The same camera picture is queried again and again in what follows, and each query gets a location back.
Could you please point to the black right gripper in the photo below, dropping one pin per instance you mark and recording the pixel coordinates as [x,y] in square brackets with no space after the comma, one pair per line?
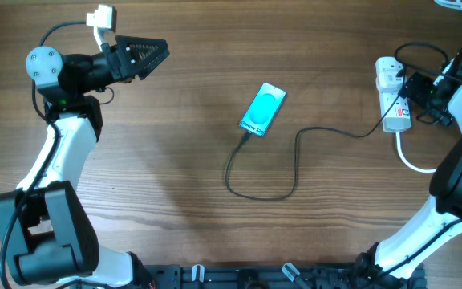
[421,82]

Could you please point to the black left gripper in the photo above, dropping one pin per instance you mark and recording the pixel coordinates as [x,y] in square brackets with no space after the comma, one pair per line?
[124,61]

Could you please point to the white power strip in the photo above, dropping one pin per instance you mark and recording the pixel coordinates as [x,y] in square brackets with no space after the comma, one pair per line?
[394,109]

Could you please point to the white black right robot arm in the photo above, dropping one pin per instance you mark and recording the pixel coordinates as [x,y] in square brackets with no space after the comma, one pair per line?
[392,262]

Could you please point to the black mounting rail base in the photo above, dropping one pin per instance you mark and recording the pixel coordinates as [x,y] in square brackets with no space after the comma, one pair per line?
[320,276]

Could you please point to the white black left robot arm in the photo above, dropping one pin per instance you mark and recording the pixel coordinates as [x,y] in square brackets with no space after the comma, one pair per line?
[46,235]

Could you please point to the white charger plug adapter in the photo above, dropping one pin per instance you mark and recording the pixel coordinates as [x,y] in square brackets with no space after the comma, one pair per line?
[389,81]

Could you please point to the Galaxy S25 smartphone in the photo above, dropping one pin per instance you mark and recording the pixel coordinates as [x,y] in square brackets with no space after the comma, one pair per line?
[263,109]

